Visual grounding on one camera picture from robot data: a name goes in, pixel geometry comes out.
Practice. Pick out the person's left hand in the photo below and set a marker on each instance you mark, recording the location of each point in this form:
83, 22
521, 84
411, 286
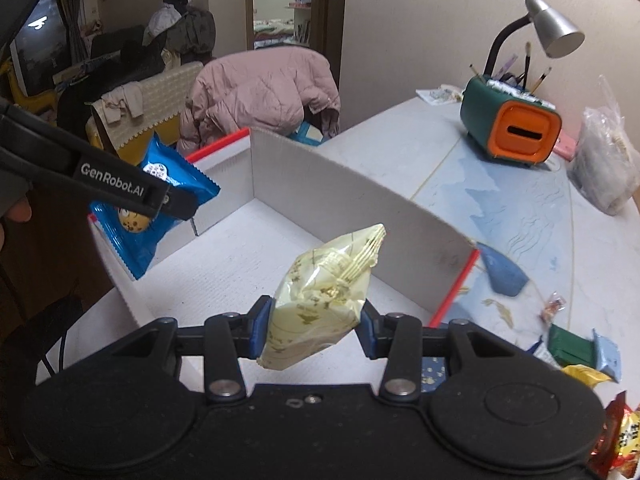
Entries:
19, 212

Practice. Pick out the pink padded jacket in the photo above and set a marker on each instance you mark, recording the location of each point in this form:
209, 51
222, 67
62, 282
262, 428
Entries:
269, 89

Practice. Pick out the blue cookie snack packet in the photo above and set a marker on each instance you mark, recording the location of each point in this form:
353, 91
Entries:
166, 191

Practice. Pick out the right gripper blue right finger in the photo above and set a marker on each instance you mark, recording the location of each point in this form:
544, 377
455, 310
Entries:
369, 331

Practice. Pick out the green snack bar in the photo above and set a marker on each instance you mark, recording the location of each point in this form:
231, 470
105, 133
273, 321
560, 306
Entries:
570, 349

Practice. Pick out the small pink wrapped candy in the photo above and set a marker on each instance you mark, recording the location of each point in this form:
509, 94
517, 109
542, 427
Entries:
554, 304

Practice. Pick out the clear plastic bag of food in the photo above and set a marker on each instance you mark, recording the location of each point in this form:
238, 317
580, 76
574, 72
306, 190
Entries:
605, 165

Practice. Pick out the green orange tissue box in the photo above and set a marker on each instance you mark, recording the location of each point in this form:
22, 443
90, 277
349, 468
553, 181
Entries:
508, 124

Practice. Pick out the silver gooseneck desk lamp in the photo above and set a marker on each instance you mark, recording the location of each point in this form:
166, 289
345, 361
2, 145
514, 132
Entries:
557, 35

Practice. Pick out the red white cardboard box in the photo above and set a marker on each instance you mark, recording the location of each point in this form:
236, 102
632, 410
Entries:
278, 199

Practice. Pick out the pale yellow snack bag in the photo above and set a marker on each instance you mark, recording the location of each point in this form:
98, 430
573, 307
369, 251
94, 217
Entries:
320, 299

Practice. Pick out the yellow triangular snack packet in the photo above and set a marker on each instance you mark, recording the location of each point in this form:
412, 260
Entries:
586, 375

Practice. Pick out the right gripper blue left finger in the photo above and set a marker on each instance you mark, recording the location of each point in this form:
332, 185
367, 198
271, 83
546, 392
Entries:
257, 326

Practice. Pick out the light blue snack packet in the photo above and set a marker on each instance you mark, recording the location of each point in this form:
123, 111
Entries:
608, 358

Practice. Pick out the red yellow chips bag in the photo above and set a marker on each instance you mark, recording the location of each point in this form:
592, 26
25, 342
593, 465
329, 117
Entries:
617, 449

